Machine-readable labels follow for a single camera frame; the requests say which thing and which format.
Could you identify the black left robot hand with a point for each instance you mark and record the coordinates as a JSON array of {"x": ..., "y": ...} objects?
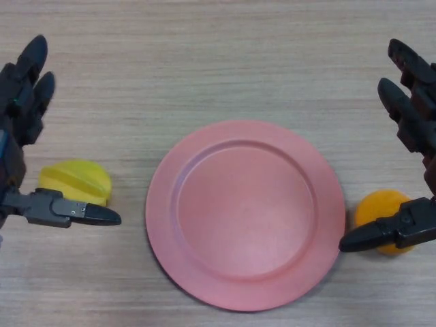
[{"x": 17, "y": 112}]

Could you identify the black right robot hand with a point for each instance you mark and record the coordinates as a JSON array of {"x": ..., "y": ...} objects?
[{"x": 419, "y": 109}]

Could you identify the yellow starfruit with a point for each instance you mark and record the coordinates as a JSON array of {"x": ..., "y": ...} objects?
[{"x": 80, "y": 173}]

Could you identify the pink round plate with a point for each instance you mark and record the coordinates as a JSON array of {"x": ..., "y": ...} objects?
[{"x": 245, "y": 218}]

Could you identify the orange round fruit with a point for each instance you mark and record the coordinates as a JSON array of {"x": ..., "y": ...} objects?
[{"x": 378, "y": 206}]

